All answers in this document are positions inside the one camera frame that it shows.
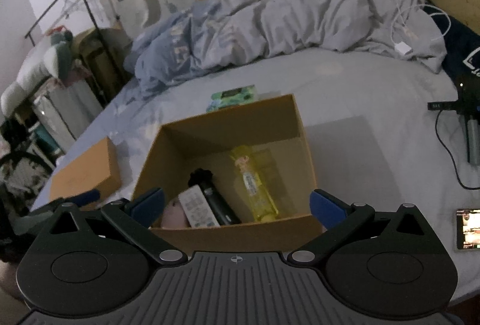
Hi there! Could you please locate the orange box lid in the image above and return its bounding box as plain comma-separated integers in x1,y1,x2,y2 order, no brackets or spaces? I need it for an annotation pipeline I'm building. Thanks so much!
49,137,122,201

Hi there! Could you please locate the green tissue pack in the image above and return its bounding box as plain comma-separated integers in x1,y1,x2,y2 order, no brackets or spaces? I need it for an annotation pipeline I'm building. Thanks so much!
206,85,258,113

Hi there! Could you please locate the pink round object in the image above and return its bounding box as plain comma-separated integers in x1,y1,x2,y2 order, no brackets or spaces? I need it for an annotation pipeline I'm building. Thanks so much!
160,197,190,229

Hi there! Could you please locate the white remote control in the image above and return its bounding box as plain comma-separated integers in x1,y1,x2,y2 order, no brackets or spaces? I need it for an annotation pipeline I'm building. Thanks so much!
178,185,220,228

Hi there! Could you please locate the black handheld device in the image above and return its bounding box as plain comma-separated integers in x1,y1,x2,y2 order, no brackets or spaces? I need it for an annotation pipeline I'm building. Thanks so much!
188,168,242,226

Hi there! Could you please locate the open orange cardboard box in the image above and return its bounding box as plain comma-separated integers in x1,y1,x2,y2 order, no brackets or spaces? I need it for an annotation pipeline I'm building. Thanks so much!
133,94,322,254

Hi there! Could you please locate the smartphone with lit screen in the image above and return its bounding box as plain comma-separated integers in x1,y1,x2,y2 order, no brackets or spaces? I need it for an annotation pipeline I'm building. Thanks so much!
456,209,480,250

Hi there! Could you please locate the grey storage cabinet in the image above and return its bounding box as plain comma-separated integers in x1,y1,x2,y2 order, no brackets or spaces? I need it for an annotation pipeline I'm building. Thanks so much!
32,79,103,153

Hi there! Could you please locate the small black usb device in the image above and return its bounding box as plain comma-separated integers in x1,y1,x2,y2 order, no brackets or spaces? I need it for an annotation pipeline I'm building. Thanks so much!
427,101,458,111

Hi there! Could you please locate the white plush pile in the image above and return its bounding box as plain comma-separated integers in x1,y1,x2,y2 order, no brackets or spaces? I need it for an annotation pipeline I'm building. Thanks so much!
1,29,73,118

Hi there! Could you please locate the black printed garment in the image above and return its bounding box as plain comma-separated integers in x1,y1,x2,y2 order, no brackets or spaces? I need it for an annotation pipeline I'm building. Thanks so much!
424,4,479,116

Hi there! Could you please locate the grey blue crumpled duvet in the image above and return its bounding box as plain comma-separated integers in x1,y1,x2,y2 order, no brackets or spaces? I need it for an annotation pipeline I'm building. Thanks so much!
124,0,447,98

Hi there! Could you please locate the black clothes rack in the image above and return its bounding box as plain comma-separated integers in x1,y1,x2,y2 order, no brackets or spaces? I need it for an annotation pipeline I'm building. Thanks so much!
24,0,125,101

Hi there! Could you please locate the black cable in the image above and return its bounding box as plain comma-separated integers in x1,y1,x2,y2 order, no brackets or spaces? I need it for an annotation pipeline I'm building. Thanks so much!
434,109,480,191

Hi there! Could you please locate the white charger cable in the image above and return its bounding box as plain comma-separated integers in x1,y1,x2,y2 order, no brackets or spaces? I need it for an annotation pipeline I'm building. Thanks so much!
389,0,452,57

